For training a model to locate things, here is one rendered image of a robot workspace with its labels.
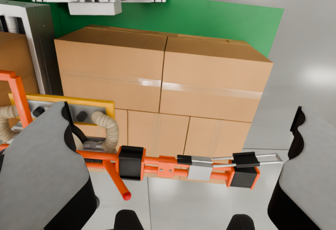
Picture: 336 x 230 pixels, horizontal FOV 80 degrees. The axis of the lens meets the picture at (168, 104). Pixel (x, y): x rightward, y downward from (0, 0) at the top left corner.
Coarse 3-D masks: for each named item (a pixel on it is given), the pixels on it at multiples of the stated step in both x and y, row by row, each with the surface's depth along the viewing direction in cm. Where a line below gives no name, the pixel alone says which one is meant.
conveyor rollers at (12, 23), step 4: (4, 16) 103; (8, 16) 103; (12, 16) 104; (0, 20) 108; (8, 20) 104; (12, 20) 105; (16, 20) 107; (0, 24) 108; (8, 24) 105; (12, 24) 105; (16, 24) 107; (0, 28) 108; (8, 28) 106; (12, 28) 106; (16, 28) 107; (12, 32) 107; (16, 32) 108
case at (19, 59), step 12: (0, 36) 98; (12, 36) 101; (24, 36) 103; (0, 48) 89; (12, 48) 96; (24, 48) 104; (0, 60) 90; (12, 60) 97; (24, 60) 105; (24, 72) 106; (0, 84) 91; (24, 84) 107; (36, 84) 117; (0, 96) 92; (12, 120) 101
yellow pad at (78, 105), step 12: (12, 96) 65; (36, 96) 65; (48, 96) 65; (60, 96) 66; (36, 108) 65; (72, 108) 66; (84, 108) 66; (96, 108) 66; (108, 108) 67; (84, 120) 69
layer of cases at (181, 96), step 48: (96, 48) 110; (144, 48) 109; (192, 48) 120; (240, 48) 132; (96, 96) 124; (144, 96) 123; (192, 96) 122; (240, 96) 120; (144, 144) 142; (192, 144) 140; (240, 144) 138
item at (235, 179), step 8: (232, 160) 65; (232, 168) 62; (240, 168) 62; (248, 168) 62; (256, 168) 63; (232, 176) 61; (240, 176) 61; (248, 176) 61; (256, 176) 61; (232, 184) 63; (240, 184) 63; (248, 184) 63
